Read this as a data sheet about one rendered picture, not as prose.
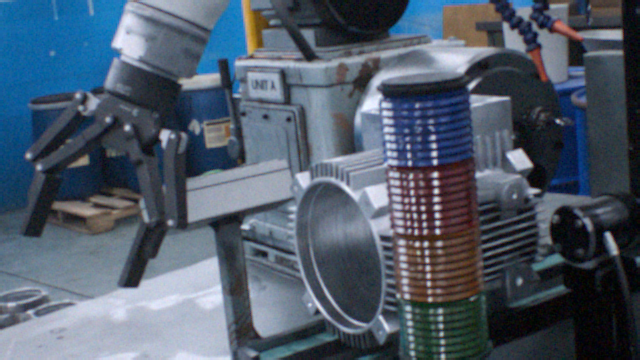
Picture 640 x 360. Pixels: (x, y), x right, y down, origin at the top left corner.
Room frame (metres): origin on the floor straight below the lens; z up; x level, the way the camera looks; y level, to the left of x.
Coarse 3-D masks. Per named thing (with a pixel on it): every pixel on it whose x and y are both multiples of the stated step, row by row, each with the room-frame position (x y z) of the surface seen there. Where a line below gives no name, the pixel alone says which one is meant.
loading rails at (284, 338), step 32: (544, 256) 1.20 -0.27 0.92; (544, 288) 1.15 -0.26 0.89; (320, 320) 1.02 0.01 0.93; (512, 320) 0.99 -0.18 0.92; (544, 320) 1.01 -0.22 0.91; (256, 352) 0.95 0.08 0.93; (288, 352) 0.97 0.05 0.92; (320, 352) 0.98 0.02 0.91; (352, 352) 1.00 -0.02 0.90; (384, 352) 0.94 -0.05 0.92; (512, 352) 0.98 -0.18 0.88; (544, 352) 1.01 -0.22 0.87
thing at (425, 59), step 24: (432, 48) 1.48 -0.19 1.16; (456, 48) 1.44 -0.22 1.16; (480, 48) 1.40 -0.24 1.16; (504, 48) 1.38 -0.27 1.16; (384, 72) 1.46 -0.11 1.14; (408, 72) 1.41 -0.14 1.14; (480, 72) 1.35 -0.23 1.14; (504, 72) 1.37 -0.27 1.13; (528, 72) 1.40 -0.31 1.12; (504, 96) 1.37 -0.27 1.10; (528, 96) 1.39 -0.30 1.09; (552, 96) 1.42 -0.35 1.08; (360, 120) 1.46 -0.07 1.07; (528, 120) 1.37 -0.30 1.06; (360, 144) 1.44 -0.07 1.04; (528, 144) 1.39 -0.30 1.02; (552, 144) 1.41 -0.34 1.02; (552, 168) 1.42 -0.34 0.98
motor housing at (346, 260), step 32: (352, 160) 0.97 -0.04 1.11; (320, 192) 1.01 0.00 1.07; (352, 192) 0.93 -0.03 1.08; (480, 192) 0.96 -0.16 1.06; (288, 224) 1.04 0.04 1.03; (320, 224) 1.04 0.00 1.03; (352, 224) 1.06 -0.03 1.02; (384, 224) 0.91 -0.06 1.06; (512, 224) 0.97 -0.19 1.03; (320, 256) 1.03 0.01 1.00; (352, 256) 1.05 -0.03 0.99; (384, 256) 0.90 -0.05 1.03; (320, 288) 1.02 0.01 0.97; (352, 288) 1.03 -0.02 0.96; (384, 288) 0.90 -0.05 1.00; (352, 320) 0.98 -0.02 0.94
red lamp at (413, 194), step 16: (464, 160) 0.63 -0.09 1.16; (400, 176) 0.63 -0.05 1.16; (416, 176) 0.62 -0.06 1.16; (432, 176) 0.62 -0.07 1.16; (448, 176) 0.62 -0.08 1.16; (464, 176) 0.63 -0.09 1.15; (400, 192) 0.63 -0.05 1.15; (416, 192) 0.62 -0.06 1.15; (432, 192) 0.62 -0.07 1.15; (448, 192) 0.62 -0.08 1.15; (464, 192) 0.62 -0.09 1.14; (400, 208) 0.63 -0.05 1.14; (416, 208) 0.62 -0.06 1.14; (432, 208) 0.62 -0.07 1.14; (448, 208) 0.62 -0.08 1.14; (464, 208) 0.62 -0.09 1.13; (400, 224) 0.63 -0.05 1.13; (416, 224) 0.62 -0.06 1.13; (432, 224) 0.62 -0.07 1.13; (448, 224) 0.62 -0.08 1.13; (464, 224) 0.62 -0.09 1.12
